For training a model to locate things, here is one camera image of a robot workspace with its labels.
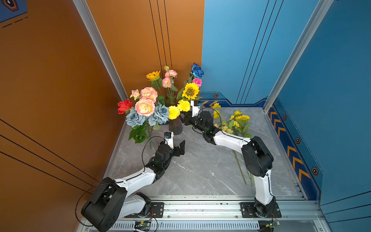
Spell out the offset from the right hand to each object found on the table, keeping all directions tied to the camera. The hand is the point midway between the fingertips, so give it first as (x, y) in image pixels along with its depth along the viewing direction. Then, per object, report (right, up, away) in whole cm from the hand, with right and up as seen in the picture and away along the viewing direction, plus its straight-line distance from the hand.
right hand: (180, 111), depth 84 cm
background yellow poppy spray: (+26, 0, +25) cm, 36 cm away
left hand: (-1, -16, +1) cm, 16 cm away
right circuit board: (+43, -56, -15) cm, 73 cm away
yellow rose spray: (+31, -11, +15) cm, 36 cm away
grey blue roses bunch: (-19, -8, -10) cm, 23 cm away
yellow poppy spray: (+42, -6, +21) cm, 48 cm away
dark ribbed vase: (-4, -9, +12) cm, 15 cm away
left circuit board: (-17, -58, -13) cm, 62 cm away
